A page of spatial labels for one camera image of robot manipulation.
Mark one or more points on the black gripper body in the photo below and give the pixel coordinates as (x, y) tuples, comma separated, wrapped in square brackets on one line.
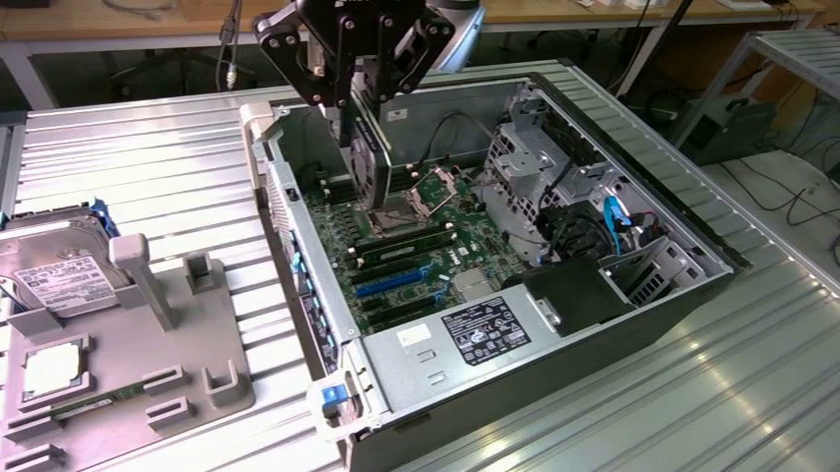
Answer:
[(360, 7)]

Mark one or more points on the black graphics card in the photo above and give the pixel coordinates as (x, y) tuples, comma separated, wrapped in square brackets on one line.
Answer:
[(367, 167)]

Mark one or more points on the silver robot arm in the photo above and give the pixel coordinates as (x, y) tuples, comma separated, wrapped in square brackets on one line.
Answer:
[(466, 39)]

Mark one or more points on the black office chair base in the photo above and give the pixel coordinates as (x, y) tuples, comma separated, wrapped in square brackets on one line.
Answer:
[(187, 55)]

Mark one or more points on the wooden desk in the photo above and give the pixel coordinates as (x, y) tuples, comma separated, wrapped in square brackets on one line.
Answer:
[(131, 19)]

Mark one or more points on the silver disk bay cage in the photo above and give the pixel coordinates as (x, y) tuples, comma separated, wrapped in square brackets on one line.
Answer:
[(518, 167)]

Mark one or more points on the metal socket cover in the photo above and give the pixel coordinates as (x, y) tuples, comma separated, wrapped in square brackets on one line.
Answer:
[(418, 194)]

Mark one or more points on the CPU socket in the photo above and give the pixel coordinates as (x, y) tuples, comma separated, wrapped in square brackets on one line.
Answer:
[(400, 223)]

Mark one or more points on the green motherboard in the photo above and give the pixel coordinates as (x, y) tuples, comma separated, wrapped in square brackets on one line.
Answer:
[(459, 231)]

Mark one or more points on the blue disk caddy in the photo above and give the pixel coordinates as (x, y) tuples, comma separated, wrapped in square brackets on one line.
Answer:
[(104, 216)]

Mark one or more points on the black expansion slot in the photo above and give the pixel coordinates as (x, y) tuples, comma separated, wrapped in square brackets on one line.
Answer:
[(387, 274), (396, 305), (403, 317)]

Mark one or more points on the black floor unit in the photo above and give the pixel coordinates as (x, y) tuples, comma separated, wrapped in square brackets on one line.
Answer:
[(734, 128)]

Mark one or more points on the blue expansion slot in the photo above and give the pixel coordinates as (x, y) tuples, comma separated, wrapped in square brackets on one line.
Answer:
[(390, 287)]

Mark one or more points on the silver chipset heatsink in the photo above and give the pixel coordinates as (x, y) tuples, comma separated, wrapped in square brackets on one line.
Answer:
[(474, 287)]

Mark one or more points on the black plastic shroud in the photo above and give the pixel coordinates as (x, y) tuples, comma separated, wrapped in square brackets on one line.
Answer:
[(577, 295)]

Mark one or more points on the metal slat table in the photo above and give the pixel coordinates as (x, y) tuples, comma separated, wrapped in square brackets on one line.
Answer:
[(800, 54)]

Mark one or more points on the silver vented disk bay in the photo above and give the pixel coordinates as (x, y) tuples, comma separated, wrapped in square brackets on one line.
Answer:
[(655, 280)]

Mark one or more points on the silver hard disk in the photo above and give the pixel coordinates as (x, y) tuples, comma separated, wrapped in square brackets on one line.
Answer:
[(59, 285)]

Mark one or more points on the white side table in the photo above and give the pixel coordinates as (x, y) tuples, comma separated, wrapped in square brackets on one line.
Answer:
[(813, 167)]

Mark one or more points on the silver power supply unit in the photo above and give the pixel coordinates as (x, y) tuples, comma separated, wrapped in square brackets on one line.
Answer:
[(419, 364)]

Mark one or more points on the grey parts rack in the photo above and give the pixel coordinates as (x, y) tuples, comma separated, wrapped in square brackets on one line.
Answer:
[(131, 354)]

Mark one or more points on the blue case latch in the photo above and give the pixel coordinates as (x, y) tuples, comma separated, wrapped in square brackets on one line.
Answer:
[(332, 395)]

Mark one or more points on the black and silver PC case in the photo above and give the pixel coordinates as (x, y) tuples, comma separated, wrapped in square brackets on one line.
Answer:
[(590, 383)]

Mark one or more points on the silver CPU chip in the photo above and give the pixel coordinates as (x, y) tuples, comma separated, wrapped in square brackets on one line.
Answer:
[(55, 369)]

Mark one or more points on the green RAM stick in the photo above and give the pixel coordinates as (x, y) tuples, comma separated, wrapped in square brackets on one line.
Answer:
[(99, 402)]

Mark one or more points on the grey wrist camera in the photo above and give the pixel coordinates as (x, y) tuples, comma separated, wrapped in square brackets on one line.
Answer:
[(315, 54)]

